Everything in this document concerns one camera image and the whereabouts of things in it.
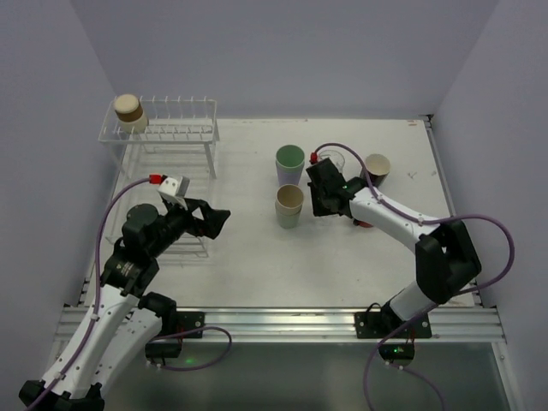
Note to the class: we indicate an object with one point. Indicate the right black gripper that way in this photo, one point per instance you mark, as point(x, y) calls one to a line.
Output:
point(322, 188)

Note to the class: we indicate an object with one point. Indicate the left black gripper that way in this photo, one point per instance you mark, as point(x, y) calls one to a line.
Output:
point(191, 218)

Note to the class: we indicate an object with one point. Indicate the clear faceted glass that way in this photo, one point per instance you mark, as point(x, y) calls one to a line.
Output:
point(335, 157)

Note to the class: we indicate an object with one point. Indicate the red cup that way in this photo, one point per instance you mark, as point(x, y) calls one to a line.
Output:
point(361, 224)

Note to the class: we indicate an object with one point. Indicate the beige cup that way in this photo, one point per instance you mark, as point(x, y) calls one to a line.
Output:
point(289, 199)

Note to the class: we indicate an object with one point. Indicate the green cup shelf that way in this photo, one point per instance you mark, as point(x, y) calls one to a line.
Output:
point(290, 157)
point(287, 218)

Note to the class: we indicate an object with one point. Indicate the lavender cup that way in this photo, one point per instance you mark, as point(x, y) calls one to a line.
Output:
point(289, 175)

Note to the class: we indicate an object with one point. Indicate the black mug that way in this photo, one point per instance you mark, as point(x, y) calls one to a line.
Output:
point(377, 168)

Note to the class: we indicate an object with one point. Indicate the brown and cream cup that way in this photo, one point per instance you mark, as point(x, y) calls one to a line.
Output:
point(130, 113)

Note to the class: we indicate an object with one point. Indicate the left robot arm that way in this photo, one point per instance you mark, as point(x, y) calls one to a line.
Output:
point(124, 316)

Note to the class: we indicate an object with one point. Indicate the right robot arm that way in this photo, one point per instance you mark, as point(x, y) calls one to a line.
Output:
point(445, 257)

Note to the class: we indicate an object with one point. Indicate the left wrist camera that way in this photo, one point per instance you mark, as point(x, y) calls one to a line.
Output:
point(172, 191)

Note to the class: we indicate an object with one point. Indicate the white wire dish rack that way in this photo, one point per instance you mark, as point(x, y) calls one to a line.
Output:
point(179, 140)

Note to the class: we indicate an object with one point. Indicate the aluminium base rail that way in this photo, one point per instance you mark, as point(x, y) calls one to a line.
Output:
point(340, 325)

